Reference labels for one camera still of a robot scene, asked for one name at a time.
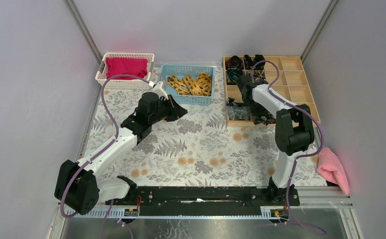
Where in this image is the yellow insect pattern tie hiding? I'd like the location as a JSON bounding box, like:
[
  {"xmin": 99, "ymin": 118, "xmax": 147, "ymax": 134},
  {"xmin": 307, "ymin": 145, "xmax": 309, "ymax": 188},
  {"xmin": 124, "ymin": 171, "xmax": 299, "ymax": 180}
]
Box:
[{"xmin": 167, "ymin": 73, "xmax": 212, "ymax": 97}]

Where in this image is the blue floral rolled tie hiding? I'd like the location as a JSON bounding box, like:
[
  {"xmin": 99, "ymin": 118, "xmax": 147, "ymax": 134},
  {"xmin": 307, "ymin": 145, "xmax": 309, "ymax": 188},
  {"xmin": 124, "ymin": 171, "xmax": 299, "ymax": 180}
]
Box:
[{"xmin": 226, "ymin": 67, "xmax": 245, "ymax": 85}]

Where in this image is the floral patterned table mat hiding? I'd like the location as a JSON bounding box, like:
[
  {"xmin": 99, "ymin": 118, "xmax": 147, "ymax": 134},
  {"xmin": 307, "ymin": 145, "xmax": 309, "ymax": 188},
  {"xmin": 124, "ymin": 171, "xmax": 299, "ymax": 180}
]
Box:
[{"xmin": 82, "ymin": 67, "xmax": 327, "ymax": 186}]

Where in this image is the grey leaf pattern tie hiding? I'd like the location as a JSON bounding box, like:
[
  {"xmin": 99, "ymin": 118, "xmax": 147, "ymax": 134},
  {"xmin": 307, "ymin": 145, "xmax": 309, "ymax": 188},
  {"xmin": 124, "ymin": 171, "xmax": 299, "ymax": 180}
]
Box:
[{"xmin": 226, "ymin": 97, "xmax": 251, "ymax": 120}]

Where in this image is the light blue plastic basket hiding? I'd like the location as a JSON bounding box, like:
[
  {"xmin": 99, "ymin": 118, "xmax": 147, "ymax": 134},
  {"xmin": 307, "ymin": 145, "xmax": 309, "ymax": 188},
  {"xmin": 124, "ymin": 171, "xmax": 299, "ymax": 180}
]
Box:
[{"xmin": 160, "ymin": 64, "xmax": 216, "ymax": 106}]

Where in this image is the black floral rolled tie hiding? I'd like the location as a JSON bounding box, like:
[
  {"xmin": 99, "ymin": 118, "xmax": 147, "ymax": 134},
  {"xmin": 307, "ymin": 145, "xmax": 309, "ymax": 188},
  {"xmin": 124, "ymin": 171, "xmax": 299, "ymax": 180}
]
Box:
[{"xmin": 243, "ymin": 54, "xmax": 265, "ymax": 70}]

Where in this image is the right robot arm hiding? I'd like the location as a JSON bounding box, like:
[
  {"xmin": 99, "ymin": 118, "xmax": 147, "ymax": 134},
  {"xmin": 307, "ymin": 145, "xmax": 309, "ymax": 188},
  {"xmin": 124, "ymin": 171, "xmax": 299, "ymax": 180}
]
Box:
[{"xmin": 236, "ymin": 75, "xmax": 315, "ymax": 205}]

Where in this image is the white plastic basket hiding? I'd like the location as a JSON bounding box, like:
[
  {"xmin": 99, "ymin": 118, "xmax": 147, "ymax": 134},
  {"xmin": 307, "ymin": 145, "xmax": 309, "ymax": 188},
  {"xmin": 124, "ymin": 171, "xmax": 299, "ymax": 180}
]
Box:
[{"xmin": 95, "ymin": 52, "xmax": 155, "ymax": 89}]

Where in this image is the dark red rolled tie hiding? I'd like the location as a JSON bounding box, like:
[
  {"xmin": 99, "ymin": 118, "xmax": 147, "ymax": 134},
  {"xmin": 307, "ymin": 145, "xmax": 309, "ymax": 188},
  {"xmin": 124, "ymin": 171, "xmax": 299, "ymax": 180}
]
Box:
[{"xmin": 225, "ymin": 55, "xmax": 245, "ymax": 70}]

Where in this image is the brown paisley rolled tie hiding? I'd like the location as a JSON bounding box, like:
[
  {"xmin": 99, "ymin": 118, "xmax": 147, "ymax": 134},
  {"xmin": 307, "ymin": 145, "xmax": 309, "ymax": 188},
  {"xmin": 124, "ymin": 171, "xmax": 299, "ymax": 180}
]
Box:
[{"xmin": 245, "ymin": 70, "xmax": 266, "ymax": 80}]

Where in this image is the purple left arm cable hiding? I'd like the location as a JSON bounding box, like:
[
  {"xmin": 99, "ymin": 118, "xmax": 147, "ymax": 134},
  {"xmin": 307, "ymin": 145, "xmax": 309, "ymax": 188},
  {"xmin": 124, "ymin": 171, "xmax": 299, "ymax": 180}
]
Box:
[{"xmin": 59, "ymin": 74, "xmax": 152, "ymax": 239}]

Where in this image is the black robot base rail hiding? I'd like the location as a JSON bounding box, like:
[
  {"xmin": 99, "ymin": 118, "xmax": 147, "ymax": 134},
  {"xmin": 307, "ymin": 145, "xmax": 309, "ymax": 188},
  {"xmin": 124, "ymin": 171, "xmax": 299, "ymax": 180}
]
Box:
[{"xmin": 106, "ymin": 186, "xmax": 300, "ymax": 217}]

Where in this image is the dark floral pattern tie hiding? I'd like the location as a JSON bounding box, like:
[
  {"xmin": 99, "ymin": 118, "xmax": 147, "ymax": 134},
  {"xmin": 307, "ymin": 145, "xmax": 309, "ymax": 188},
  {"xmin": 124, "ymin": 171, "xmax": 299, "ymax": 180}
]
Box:
[{"xmin": 253, "ymin": 114, "xmax": 276, "ymax": 126}]

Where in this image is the wooden compartment organizer tray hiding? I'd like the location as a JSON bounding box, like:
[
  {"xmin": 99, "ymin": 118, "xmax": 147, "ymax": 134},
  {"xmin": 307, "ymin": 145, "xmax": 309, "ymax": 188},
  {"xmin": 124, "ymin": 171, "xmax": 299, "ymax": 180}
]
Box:
[{"xmin": 223, "ymin": 56, "xmax": 321, "ymax": 127}]

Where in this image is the pink cloth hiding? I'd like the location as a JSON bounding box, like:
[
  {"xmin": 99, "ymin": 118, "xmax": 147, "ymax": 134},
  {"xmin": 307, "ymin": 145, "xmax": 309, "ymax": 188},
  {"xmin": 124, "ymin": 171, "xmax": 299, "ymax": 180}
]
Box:
[{"xmin": 317, "ymin": 147, "xmax": 350, "ymax": 194}]

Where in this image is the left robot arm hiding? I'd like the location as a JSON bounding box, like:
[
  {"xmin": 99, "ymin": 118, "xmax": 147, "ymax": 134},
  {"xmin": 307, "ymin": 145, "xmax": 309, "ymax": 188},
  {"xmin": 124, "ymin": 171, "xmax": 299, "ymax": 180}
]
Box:
[{"xmin": 54, "ymin": 92, "xmax": 188, "ymax": 217}]

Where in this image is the magenta cloth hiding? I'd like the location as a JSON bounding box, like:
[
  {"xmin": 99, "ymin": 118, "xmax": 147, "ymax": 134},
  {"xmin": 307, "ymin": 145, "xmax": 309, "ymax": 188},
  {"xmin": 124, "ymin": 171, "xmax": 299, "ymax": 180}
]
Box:
[{"xmin": 106, "ymin": 58, "xmax": 148, "ymax": 79}]

